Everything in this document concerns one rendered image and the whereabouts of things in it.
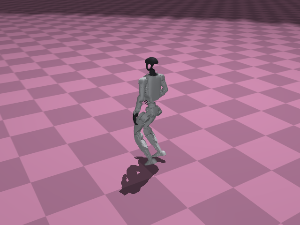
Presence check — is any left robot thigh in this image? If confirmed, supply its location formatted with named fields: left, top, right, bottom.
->
left=134, top=111, right=151, bottom=140

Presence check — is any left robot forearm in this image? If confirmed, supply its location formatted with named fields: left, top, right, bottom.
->
left=133, top=96, right=143, bottom=115

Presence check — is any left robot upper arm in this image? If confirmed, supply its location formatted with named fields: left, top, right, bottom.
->
left=138, top=77, right=148, bottom=102

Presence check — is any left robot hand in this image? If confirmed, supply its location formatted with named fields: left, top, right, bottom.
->
left=133, top=113, right=138, bottom=125

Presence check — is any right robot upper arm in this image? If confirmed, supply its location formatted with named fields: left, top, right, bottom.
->
left=160, top=74, right=168, bottom=93

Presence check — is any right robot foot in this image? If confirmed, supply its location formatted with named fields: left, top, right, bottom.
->
left=152, top=150, right=166, bottom=157

